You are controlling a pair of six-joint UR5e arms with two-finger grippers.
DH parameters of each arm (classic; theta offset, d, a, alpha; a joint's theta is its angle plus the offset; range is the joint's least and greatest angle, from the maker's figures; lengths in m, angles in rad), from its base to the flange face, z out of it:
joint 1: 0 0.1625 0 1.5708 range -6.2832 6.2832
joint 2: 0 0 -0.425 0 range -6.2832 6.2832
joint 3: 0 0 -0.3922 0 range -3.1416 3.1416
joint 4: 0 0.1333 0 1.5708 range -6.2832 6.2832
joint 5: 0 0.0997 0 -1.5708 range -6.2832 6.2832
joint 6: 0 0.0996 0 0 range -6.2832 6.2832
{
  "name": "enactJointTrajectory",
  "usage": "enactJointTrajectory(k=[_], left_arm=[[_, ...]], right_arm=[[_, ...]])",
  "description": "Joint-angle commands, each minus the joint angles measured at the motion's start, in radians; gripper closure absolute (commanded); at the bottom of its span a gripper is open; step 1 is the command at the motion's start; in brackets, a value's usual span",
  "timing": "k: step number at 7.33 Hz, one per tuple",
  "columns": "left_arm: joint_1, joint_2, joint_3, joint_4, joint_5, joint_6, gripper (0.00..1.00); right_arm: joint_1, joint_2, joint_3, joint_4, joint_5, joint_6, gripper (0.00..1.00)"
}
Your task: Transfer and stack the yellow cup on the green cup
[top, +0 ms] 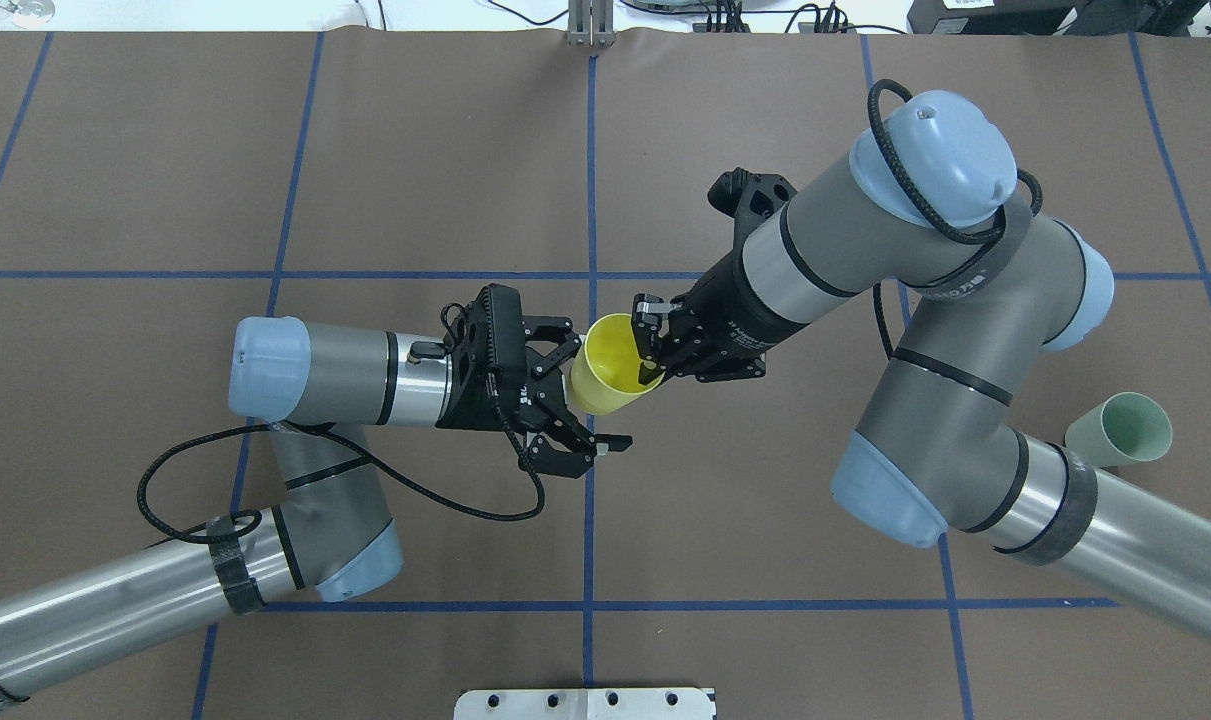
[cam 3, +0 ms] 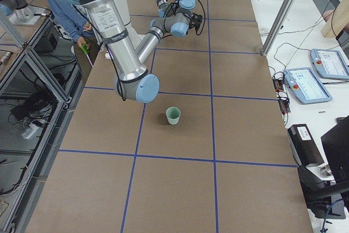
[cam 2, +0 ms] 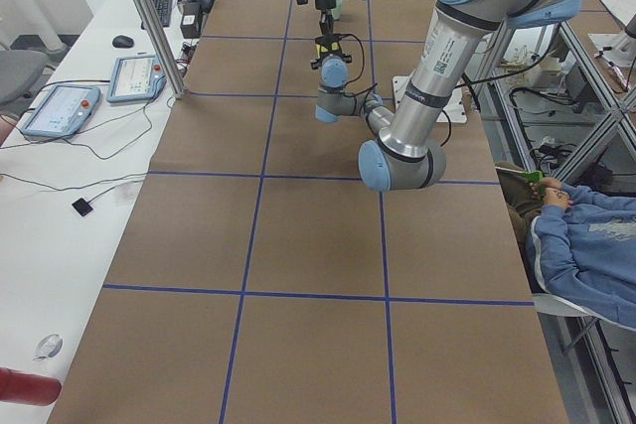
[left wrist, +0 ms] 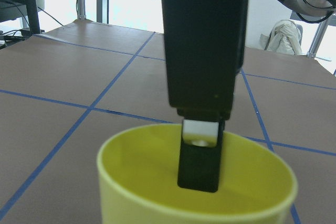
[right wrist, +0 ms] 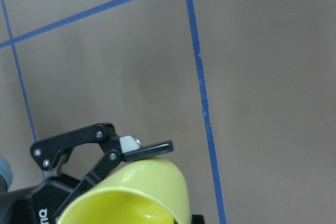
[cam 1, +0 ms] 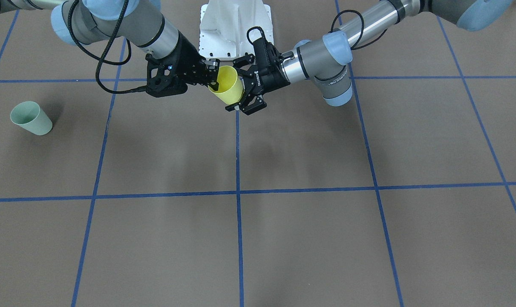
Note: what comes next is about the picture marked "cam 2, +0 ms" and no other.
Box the aluminium frame post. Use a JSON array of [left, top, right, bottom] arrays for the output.
[[133, 0, 185, 99]]

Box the black computer mouse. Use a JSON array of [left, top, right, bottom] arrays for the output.
[[111, 35, 135, 49]]

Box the black box with label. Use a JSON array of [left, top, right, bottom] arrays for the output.
[[180, 1, 203, 39]]

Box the person in blue hoodie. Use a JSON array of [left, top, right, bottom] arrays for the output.
[[496, 162, 635, 329]]

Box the yellow plastic cup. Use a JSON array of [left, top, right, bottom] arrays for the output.
[[316, 42, 340, 56]]

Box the blue teach pendant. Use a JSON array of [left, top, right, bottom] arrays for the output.
[[21, 84, 101, 139], [106, 55, 166, 103]]

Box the grey office chair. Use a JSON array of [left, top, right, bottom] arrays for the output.
[[1, 35, 70, 106]]

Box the small black square pad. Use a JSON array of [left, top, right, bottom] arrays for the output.
[[72, 198, 93, 216]]

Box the green plastic cup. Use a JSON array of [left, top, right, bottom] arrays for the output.
[[331, 0, 343, 21]]

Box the near blue teach pendant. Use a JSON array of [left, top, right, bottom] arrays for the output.
[[21, 84, 101, 139]]

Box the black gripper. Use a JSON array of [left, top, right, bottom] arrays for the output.
[[314, 0, 337, 36], [310, 34, 352, 70]]

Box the red cylinder bottle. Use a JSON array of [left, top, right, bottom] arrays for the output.
[[1, 367, 62, 406]]

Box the far blue teach pendant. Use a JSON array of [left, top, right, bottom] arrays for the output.
[[106, 55, 166, 103]]

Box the green handled tool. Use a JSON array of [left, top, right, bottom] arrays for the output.
[[522, 171, 544, 184]]

